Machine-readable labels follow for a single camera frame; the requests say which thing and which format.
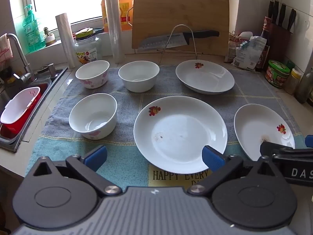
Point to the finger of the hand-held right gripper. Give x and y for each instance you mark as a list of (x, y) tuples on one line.
[(273, 148), (309, 141)]

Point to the yellow cap spice bottle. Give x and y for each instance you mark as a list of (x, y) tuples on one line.
[(293, 80)]

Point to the white plate fruit print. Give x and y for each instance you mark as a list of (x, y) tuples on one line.
[(205, 78), (256, 127), (181, 137)]

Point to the small cling film roll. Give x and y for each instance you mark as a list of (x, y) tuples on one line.
[(66, 41)]

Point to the bamboo cutting board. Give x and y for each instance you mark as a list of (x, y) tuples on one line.
[(181, 9)]

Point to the stack of clear plastic cups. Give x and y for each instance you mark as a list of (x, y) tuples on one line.
[(115, 29)]

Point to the red white hanging cloth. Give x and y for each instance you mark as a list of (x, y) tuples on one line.
[(5, 46)]

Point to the binder clip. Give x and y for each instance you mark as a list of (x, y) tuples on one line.
[(233, 34)]

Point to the white clipped food bag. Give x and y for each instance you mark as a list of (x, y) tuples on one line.
[(234, 49)]

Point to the dark glass bottle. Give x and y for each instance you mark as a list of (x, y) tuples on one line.
[(305, 88)]

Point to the green detergent bottle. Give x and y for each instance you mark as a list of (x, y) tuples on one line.
[(33, 34)]

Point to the white blue plastic bag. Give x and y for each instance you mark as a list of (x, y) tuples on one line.
[(249, 53)]

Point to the window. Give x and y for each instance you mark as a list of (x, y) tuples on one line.
[(73, 0)]

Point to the glass jar yellow lid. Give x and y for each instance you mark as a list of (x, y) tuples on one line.
[(85, 51)]

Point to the grey checked dish mat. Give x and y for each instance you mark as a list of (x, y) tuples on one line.
[(127, 102)]

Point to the green lid sauce jar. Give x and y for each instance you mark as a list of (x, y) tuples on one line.
[(277, 74)]

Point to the metal faucet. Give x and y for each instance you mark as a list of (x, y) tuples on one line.
[(20, 51)]

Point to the orange cooking wine bottle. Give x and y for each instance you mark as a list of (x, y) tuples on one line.
[(126, 9)]

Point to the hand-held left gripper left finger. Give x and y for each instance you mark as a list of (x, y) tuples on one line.
[(95, 158)]

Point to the steel sink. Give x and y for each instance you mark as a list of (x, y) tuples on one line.
[(9, 143)]

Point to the dark red knife block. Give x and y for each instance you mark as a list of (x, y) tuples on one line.
[(278, 41)]

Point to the red basin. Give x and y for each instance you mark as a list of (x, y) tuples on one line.
[(14, 127)]

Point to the dark soy sauce bottle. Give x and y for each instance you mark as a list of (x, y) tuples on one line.
[(265, 36)]

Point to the small potted plant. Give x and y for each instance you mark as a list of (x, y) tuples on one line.
[(49, 35)]

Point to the small green cap bottle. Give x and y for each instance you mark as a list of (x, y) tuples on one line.
[(290, 64)]

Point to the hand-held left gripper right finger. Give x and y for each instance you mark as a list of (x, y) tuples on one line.
[(212, 158)]

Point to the white bowl pink flowers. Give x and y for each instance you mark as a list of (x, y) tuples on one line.
[(93, 117), (91, 72)]

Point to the dark round lid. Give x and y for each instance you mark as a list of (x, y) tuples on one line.
[(99, 30)]

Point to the white strainer basket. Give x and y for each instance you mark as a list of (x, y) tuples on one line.
[(19, 107)]

